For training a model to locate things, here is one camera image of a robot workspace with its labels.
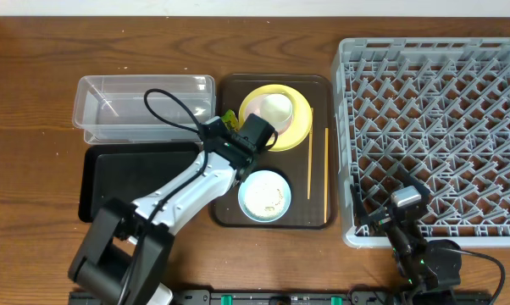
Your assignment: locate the light blue bowl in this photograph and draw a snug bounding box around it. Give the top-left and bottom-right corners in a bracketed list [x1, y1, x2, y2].
[237, 170, 292, 223]

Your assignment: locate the grey dishwasher rack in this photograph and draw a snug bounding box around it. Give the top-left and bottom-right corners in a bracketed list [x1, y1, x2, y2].
[331, 37, 510, 248]

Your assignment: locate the clear plastic bin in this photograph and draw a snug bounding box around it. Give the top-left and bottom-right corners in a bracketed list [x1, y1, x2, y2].
[72, 75, 216, 145]

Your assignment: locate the yellow plate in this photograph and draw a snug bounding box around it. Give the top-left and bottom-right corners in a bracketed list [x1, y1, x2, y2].
[238, 84, 312, 152]

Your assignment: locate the dark brown serving tray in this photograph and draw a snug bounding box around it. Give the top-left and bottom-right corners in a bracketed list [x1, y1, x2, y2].
[208, 74, 337, 230]

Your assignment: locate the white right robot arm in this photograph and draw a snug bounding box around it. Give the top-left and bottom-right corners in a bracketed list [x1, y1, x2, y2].
[350, 182, 462, 304]

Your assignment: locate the yellow green snack wrapper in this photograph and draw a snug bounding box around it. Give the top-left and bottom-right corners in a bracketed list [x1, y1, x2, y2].
[221, 109, 240, 132]

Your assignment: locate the black tray bin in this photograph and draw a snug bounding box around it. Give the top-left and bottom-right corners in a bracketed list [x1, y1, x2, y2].
[78, 142, 199, 223]

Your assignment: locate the wooden chopstick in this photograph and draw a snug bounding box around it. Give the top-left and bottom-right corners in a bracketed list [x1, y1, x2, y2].
[307, 108, 313, 200]
[324, 127, 329, 224]

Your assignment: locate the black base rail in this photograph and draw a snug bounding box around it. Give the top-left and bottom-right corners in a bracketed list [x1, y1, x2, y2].
[68, 288, 493, 305]

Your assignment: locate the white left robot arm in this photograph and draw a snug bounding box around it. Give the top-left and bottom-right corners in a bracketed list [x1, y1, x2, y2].
[68, 114, 275, 304]

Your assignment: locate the white cup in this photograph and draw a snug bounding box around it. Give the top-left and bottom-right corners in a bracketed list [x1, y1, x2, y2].
[259, 94, 292, 129]

